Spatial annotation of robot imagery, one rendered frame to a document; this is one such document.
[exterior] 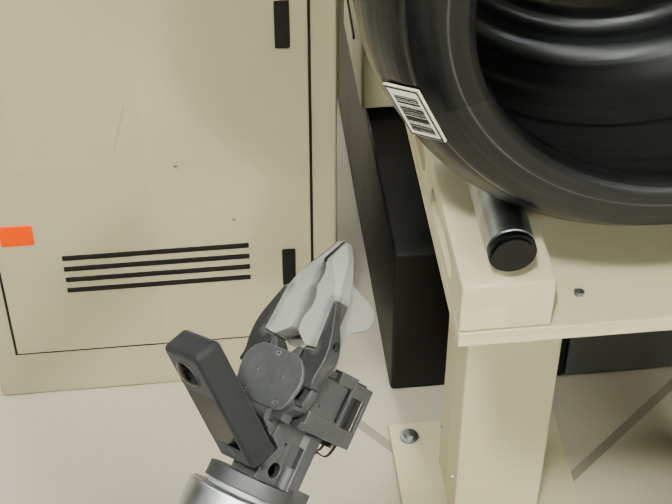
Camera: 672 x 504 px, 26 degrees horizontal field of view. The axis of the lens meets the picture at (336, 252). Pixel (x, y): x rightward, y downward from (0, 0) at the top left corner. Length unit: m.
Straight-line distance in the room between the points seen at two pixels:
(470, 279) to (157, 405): 1.13
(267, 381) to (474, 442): 0.96
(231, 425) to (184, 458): 1.21
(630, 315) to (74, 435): 1.19
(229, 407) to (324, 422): 0.09
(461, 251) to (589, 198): 0.15
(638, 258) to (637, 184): 0.20
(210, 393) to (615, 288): 0.49
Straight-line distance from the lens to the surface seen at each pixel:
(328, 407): 1.16
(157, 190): 2.13
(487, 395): 2.01
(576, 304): 1.41
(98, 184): 2.12
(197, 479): 1.15
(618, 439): 2.37
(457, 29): 1.13
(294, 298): 1.17
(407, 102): 1.20
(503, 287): 1.34
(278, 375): 1.14
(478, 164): 1.23
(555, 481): 2.29
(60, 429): 2.38
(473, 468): 2.13
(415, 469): 2.28
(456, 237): 1.38
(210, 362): 1.08
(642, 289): 1.44
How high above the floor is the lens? 1.78
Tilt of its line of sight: 43 degrees down
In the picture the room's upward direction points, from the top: straight up
